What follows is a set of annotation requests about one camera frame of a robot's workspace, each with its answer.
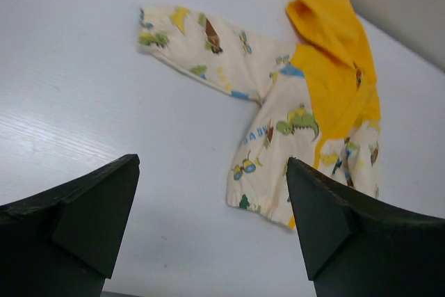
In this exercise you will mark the cream yellow dinosaur kids jacket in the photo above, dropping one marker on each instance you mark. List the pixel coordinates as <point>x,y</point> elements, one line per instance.
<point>318,96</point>

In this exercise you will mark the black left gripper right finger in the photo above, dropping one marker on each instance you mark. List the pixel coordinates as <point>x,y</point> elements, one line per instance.
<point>355,245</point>

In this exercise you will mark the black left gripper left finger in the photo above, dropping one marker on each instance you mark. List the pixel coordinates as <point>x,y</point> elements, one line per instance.
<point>65,241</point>

